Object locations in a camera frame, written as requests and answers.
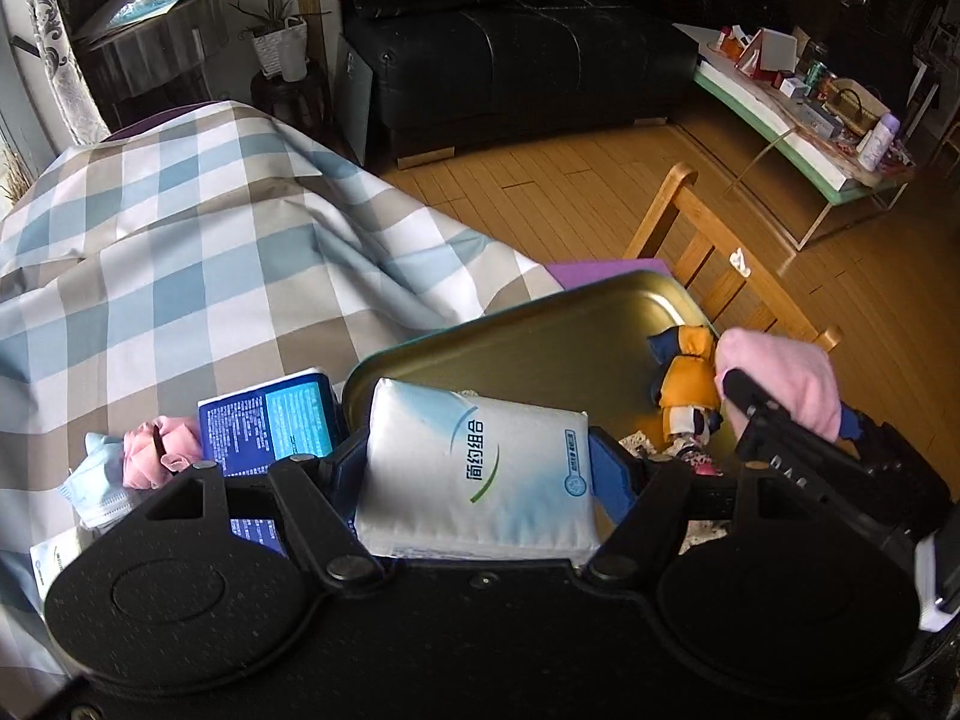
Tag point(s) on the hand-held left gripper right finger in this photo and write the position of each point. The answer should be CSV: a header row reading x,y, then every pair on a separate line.
x,y
613,476

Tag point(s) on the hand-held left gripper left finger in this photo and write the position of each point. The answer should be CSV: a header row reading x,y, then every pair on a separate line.
x,y
346,481

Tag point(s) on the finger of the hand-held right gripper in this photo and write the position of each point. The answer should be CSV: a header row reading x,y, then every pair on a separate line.
x,y
746,394
849,420

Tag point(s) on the beige crochet lace piece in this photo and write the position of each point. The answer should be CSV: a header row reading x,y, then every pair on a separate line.
x,y
637,441

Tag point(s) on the orange white cloth toy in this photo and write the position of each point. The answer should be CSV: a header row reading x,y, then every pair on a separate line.
x,y
686,379

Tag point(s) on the leopard print hair bow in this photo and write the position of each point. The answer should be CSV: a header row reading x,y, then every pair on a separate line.
x,y
697,457

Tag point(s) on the blue tissue pack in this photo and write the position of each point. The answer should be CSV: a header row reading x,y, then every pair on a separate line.
x,y
262,420

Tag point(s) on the white tissue packet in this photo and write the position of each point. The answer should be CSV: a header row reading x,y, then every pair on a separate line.
x,y
465,474
56,559

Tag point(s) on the gold metal tin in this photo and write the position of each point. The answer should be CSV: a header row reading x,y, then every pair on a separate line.
x,y
525,345

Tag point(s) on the pink satin scrunchie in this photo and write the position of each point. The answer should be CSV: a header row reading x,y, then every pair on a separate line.
x,y
178,439

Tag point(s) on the blue face mask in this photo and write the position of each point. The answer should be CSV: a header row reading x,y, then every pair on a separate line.
x,y
97,496

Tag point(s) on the wooden chair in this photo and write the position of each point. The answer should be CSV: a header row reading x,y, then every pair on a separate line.
x,y
701,240

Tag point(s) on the checked tablecloth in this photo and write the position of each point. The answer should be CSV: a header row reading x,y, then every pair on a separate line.
x,y
187,255

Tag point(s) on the white purple bottle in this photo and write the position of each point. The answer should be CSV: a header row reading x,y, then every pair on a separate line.
x,y
877,141

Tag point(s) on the white coffee table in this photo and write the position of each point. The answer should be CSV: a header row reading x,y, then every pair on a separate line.
x,y
757,111

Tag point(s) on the woven basket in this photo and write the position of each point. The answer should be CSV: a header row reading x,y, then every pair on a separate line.
x,y
855,109

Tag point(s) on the green can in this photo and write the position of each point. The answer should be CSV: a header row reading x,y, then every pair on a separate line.
x,y
815,76

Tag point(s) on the white red desk stand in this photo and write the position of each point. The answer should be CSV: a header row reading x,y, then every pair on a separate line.
x,y
772,52

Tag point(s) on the leaning glass panel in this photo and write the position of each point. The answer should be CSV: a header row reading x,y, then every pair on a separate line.
x,y
352,97

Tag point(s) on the dark round stool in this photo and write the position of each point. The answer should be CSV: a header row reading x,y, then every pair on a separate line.
x,y
289,101

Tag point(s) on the black leather sofa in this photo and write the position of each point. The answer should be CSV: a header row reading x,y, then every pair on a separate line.
x,y
510,67

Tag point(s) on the white cup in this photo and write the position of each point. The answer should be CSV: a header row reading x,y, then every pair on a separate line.
x,y
292,60

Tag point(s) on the dried grass bunch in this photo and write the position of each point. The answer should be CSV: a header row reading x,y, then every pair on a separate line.
x,y
15,176

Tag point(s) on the potted plant in white basket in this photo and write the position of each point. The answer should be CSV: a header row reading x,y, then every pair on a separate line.
x,y
277,30

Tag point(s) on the round metal side table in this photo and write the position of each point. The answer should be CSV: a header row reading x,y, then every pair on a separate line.
x,y
150,60

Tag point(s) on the patterned curtain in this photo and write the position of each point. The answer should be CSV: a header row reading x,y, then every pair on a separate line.
x,y
64,37

